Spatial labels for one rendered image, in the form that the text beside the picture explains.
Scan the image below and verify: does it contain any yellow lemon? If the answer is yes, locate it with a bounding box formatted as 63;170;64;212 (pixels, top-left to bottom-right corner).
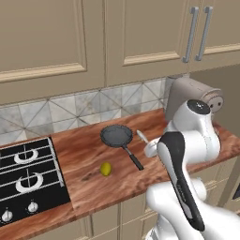
99;161;113;177

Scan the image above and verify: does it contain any dark grey frying pan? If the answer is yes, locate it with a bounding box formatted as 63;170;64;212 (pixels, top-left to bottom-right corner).
99;124;145;172

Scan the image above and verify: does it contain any white pan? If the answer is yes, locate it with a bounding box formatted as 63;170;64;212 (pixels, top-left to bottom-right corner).
136;129;161;159

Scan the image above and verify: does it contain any beige base cupboard door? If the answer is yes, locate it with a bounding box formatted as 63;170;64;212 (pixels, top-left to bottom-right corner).
119;192;150;240
28;215;92;240
89;202;122;240

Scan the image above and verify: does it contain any beige base cupboard front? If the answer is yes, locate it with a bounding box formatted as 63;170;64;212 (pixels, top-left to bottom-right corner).
189;155;240;208

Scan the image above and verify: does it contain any black gas hob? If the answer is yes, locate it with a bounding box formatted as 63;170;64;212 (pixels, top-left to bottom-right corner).
0;136;72;228

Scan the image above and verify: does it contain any white hob knob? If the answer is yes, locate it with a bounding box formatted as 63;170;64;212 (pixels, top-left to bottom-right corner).
26;201;39;214
1;209;14;223

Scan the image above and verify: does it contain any grey cupboard handle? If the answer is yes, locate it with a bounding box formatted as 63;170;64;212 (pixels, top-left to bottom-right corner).
182;6;200;64
194;6;214;62

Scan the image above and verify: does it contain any wide beige wall cupboard door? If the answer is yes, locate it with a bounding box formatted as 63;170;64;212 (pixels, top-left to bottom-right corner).
0;0;107;106

